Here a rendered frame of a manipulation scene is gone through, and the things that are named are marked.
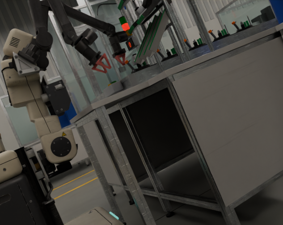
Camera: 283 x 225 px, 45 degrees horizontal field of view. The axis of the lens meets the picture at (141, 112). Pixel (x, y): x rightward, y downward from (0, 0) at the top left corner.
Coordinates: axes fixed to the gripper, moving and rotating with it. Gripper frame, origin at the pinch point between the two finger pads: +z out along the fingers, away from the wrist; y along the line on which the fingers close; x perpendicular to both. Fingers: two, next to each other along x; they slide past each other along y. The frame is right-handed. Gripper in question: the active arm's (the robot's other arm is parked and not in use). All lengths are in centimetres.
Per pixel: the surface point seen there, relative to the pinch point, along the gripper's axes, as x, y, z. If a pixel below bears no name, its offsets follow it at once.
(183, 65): 5, -75, 21
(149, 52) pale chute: -2.2, -35.6, 3.8
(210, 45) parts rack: -30, -54, 14
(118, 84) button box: 9.9, -1.8, 11.6
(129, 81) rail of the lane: 7.5, -15.6, 13.8
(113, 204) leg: 35, 32, 89
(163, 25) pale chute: -9, -50, -6
